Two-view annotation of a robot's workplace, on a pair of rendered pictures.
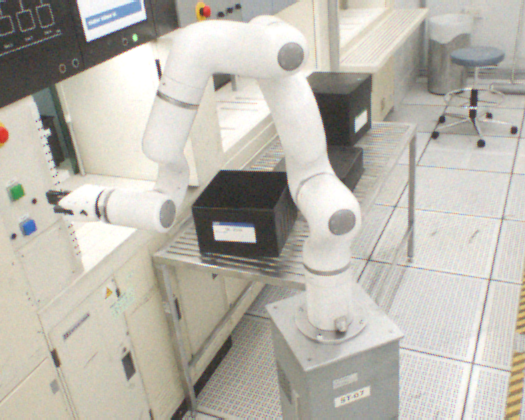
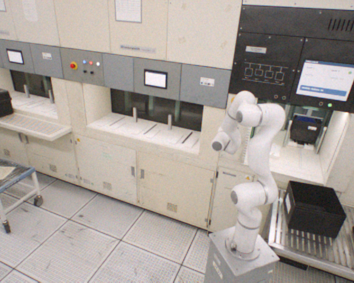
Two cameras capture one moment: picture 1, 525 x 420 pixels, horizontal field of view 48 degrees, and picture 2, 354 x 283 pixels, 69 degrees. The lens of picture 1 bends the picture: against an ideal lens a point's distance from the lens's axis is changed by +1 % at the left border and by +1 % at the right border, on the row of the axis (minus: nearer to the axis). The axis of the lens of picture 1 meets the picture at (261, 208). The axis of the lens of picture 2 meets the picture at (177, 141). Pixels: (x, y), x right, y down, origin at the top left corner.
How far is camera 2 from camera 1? 132 cm
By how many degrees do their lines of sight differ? 72
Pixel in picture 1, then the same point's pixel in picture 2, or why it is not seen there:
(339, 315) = (235, 241)
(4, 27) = (258, 73)
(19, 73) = (255, 88)
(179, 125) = (226, 120)
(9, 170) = not seen: hidden behind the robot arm
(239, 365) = (293, 274)
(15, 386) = (202, 167)
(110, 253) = not seen: hidden behind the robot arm
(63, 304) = (228, 164)
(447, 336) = not seen: outside the picture
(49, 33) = (277, 82)
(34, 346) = (212, 164)
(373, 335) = (233, 261)
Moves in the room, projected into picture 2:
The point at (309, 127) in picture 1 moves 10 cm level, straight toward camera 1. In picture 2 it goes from (250, 154) to (228, 153)
